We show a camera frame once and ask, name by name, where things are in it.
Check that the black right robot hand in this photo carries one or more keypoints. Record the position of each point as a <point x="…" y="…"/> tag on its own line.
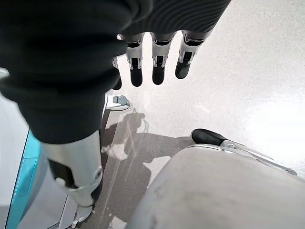
<point x="59" y="59"/>

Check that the white cart caster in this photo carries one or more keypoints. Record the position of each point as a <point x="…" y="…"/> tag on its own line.
<point x="118" y="102"/>

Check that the white medical cart blue drawers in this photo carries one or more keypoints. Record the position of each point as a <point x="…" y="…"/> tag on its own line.
<point x="14" y="143"/>

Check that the silver right robot leg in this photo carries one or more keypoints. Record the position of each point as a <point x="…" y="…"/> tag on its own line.
<point x="214" y="190"/>

